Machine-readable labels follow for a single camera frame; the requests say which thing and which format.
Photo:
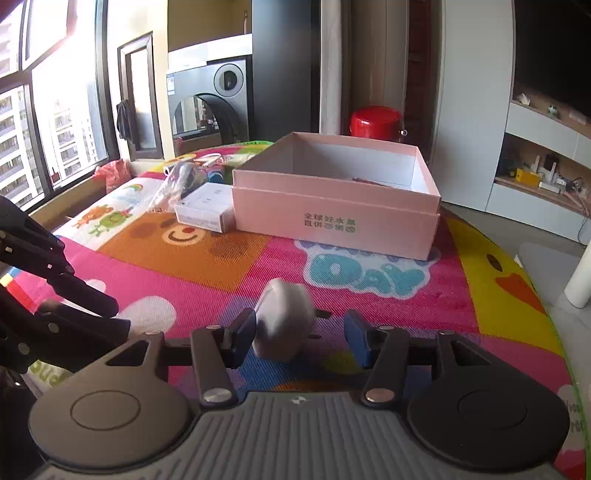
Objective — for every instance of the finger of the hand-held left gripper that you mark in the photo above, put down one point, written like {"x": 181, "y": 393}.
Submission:
{"x": 69, "y": 272}
{"x": 83, "y": 334}

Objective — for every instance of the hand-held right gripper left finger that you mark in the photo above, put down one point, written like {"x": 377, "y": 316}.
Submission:
{"x": 243, "y": 337}

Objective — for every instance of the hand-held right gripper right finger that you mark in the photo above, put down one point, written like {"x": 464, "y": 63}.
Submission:
{"x": 356, "y": 339}

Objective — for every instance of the white rounded charger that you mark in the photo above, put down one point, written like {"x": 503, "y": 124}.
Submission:
{"x": 282, "y": 321}

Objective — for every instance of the pink cardboard box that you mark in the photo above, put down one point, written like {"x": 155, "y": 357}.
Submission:
{"x": 332, "y": 217}

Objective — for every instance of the small white box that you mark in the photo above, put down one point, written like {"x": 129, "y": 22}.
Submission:
{"x": 205, "y": 207}

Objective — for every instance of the clear plastic bag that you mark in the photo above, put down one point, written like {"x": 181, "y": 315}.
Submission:
{"x": 178, "y": 182}

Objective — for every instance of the colourful cartoon play mat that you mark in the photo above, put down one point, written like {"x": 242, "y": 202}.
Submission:
{"x": 184, "y": 263}

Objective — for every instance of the red plastic bag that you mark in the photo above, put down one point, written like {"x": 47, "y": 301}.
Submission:
{"x": 113, "y": 175}

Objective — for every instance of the dark hanging cloth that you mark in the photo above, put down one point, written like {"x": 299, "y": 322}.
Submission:
{"x": 125, "y": 122}

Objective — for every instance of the large window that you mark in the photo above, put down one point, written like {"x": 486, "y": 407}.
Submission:
{"x": 51, "y": 101}

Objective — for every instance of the dark framed door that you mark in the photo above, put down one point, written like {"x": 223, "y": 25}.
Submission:
{"x": 141, "y": 92}

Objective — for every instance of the red round pot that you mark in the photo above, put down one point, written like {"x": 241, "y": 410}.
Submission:
{"x": 376, "y": 121}

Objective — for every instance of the grey washing machine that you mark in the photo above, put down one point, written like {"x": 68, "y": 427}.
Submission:
{"x": 217, "y": 97}

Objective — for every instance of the white paper roll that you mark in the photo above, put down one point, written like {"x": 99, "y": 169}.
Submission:
{"x": 579, "y": 281}

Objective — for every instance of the white tall cabinet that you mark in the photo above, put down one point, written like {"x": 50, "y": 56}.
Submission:
{"x": 475, "y": 101}

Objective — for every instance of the tall black cabinet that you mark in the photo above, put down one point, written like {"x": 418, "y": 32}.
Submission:
{"x": 286, "y": 69}

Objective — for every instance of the white curtain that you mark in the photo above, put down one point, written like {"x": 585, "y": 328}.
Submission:
{"x": 334, "y": 64}

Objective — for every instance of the black television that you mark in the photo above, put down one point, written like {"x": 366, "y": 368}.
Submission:
{"x": 554, "y": 46}

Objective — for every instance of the white wall shelf unit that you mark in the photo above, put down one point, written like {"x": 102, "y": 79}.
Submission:
{"x": 540, "y": 138}

